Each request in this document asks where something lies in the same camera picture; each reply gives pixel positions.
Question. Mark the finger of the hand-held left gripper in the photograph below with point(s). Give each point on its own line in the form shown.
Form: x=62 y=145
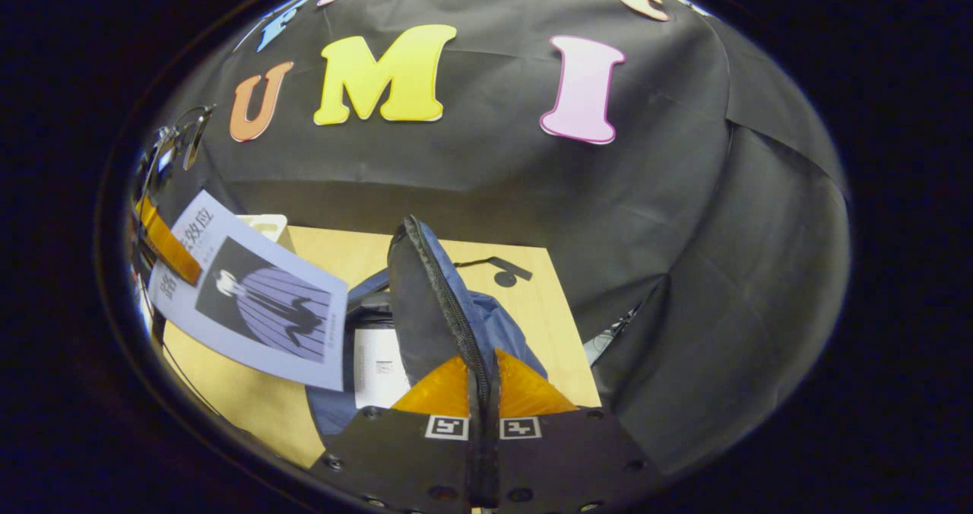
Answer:
x=167 y=244

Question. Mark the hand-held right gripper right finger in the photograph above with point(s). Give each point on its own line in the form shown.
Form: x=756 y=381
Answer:
x=562 y=461

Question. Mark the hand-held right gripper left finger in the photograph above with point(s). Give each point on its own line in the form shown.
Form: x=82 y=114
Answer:
x=403 y=461

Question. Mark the white book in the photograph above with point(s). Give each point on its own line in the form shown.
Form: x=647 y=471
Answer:
x=380 y=369

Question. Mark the white plastic bookshelf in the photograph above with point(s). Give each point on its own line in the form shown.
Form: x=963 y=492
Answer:
x=266 y=225

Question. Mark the lavender illustrated book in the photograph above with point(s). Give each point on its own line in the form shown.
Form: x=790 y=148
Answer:
x=266 y=309

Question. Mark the dark blue schoolbag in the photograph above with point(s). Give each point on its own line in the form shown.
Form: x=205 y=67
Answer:
x=433 y=301

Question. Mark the black backdrop cloth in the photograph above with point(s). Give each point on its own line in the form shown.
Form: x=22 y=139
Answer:
x=578 y=195

